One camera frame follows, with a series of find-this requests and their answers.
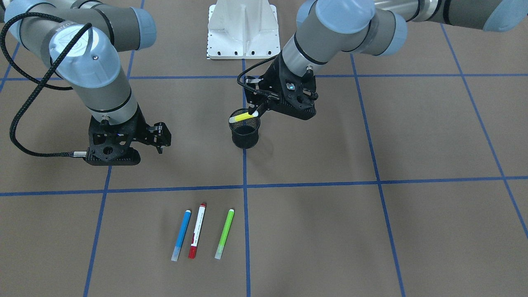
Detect green marker pen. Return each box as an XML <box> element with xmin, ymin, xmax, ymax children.
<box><xmin>215</xmin><ymin>208</ymin><xmax>235</xmax><ymax>260</ymax></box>

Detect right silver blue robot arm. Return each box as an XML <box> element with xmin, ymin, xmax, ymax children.
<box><xmin>1</xmin><ymin>0</ymin><xmax>171</xmax><ymax>164</ymax></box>

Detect black mesh pen cup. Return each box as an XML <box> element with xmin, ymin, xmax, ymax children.
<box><xmin>228</xmin><ymin>108</ymin><xmax>260</xmax><ymax>149</ymax></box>

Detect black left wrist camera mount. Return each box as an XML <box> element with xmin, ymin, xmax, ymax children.
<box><xmin>266</xmin><ymin>53</ymin><xmax>318</xmax><ymax>120</ymax></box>

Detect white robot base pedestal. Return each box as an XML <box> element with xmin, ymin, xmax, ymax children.
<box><xmin>206</xmin><ymin>0</ymin><xmax>281</xmax><ymax>60</ymax></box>

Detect yellow marker pen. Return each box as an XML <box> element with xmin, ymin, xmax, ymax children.
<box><xmin>228</xmin><ymin>110</ymin><xmax>259</xmax><ymax>124</ymax></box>

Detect blue marker pen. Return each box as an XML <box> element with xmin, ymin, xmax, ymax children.
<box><xmin>170</xmin><ymin>209</ymin><xmax>192</xmax><ymax>262</ymax></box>

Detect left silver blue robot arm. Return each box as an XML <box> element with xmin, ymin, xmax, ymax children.
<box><xmin>229</xmin><ymin>0</ymin><xmax>528</xmax><ymax>123</ymax></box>

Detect red marker pen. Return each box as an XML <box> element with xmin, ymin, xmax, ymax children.
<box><xmin>187</xmin><ymin>202</ymin><xmax>206</xmax><ymax>259</ymax></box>

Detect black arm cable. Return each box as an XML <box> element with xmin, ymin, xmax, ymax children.
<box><xmin>0</xmin><ymin>12</ymin><xmax>93</xmax><ymax>159</ymax></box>

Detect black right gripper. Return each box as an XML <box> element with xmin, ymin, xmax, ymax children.
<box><xmin>132</xmin><ymin>120</ymin><xmax>172</xmax><ymax>154</ymax></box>

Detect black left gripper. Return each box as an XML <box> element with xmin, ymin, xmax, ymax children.
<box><xmin>244</xmin><ymin>76</ymin><xmax>285</xmax><ymax>118</ymax></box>

